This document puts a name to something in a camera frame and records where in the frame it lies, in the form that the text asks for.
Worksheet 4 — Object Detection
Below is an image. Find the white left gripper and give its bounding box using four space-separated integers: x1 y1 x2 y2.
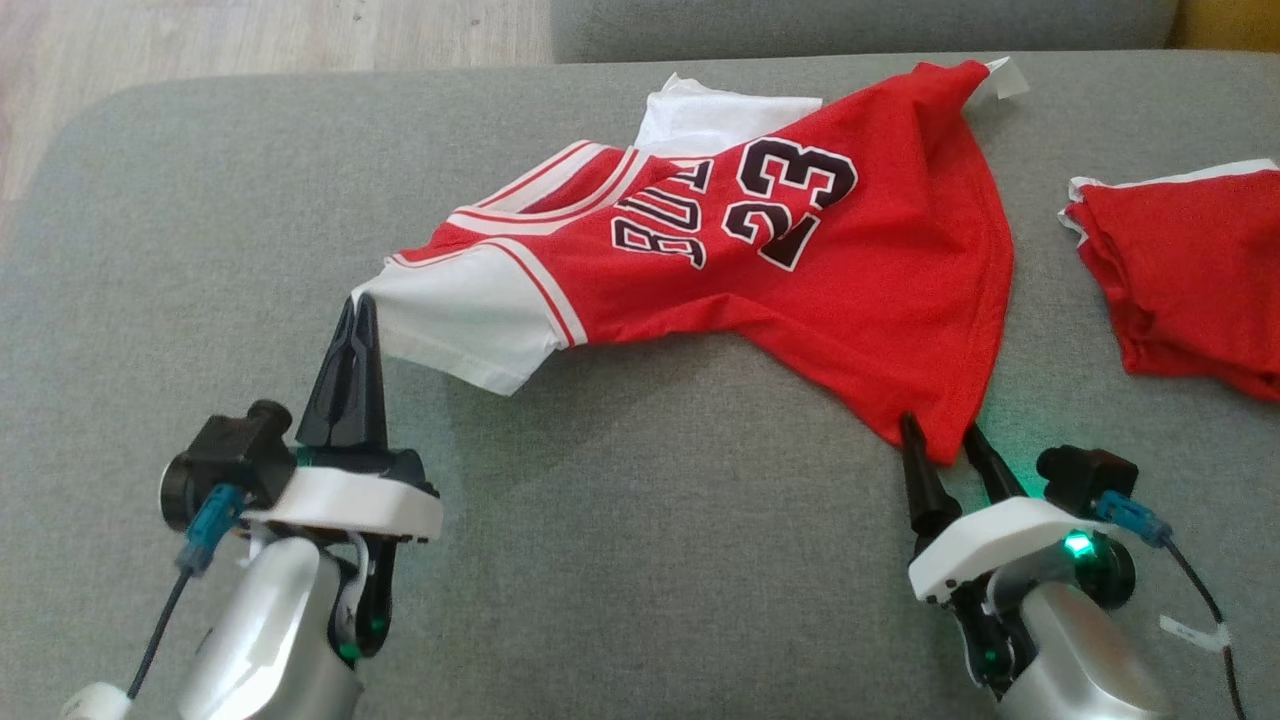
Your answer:
245 293 444 546

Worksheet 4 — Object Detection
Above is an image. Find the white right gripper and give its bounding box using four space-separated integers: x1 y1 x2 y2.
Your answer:
898 412 1116 606

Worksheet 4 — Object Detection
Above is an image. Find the red jersey number 23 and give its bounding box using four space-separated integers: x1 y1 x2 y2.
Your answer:
352 58 1031 466

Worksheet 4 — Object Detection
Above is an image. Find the red shorts white trim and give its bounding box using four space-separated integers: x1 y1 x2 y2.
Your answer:
1058 158 1280 403

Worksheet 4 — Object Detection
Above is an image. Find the blue right camera connector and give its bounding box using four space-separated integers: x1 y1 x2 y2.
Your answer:
1095 490 1173 548

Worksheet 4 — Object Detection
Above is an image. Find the blue camera connector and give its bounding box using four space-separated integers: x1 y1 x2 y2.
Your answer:
178 485 246 576
1095 490 1173 548

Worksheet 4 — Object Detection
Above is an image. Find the blue left camera connector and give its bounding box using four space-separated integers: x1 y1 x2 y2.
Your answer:
178 485 246 576

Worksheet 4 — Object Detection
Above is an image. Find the black right camera cable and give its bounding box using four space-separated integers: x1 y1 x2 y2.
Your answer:
1165 540 1246 720

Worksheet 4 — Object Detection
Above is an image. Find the black camera cable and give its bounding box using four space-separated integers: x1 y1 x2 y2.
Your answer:
125 570 196 701
1165 540 1246 720

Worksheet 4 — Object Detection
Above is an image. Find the white cable label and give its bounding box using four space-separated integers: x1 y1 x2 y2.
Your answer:
60 682 131 720
1160 615 1229 651

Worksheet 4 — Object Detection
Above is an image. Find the black left camera cable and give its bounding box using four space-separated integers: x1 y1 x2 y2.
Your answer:
125 570 196 701

